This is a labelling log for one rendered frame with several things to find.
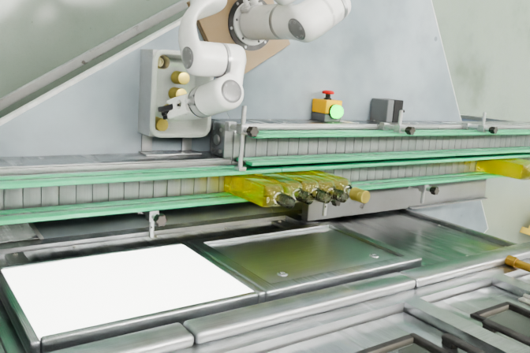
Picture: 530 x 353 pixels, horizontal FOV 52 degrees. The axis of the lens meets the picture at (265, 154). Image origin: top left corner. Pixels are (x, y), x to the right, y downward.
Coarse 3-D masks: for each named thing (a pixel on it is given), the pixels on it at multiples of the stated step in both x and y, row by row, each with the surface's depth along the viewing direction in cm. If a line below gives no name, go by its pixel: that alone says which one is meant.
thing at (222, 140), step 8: (216, 128) 148; (224, 128) 145; (216, 136) 147; (224, 136) 145; (232, 136) 146; (216, 144) 148; (224, 144) 145; (232, 144) 147; (216, 152) 148; (224, 152) 146; (232, 152) 147
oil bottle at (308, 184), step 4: (284, 172) 150; (288, 172) 151; (288, 176) 144; (292, 176) 144; (296, 176) 144; (300, 176) 145; (300, 180) 140; (304, 180) 140; (308, 180) 140; (312, 180) 141; (304, 184) 138; (308, 184) 138; (312, 184) 139; (316, 184) 139; (304, 188) 138; (308, 188) 138; (312, 188) 138; (316, 200) 140
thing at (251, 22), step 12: (252, 0) 152; (240, 12) 153; (252, 12) 148; (264, 12) 144; (240, 24) 153; (252, 24) 148; (264, 24) 143; (240, 36) 154; (252, 36) 152; (264, 36) 147
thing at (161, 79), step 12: (156, 60) 135; (180, 60) 146; (156, 72) 135; (168, 72) 145; (156, 84) 136; (168, 84) 145; (180, 84) 147; (192, 84) 149; (156, 96) 144; (168, 96) 146; (156, 108) 144; (168, 120) 147; (180, 120) 149; (192, 120) 151; (204, 120) 147; (156, 132) 138; (168, 132) 141; (180, 132) 142; (192, 132) 145; (204, 132) 146
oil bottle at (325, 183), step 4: (292, 172) 152; (296, 172) 153; (300, 172) 153; (304, 172) 154; (304, 176) 147; (308, 176) 147; (312, 176) 147; (316, 176) 148; (320, 176) 148; (316, 180) 143; (320, 180) 143; (324, 180) 143; (328, 180) 144; (332, 180) 144; (320, 184) 142; (324, 184) 141; (328, 184) 142; (332, 184) 142; (320, 188) 142; (324, 188) 141; (328, 188) 141; (336, 188) 143
